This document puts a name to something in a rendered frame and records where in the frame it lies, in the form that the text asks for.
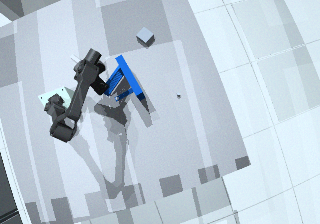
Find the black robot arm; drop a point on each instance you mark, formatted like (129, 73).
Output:
(87, 73)

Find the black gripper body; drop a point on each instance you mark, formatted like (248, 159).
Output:
(100, 86)

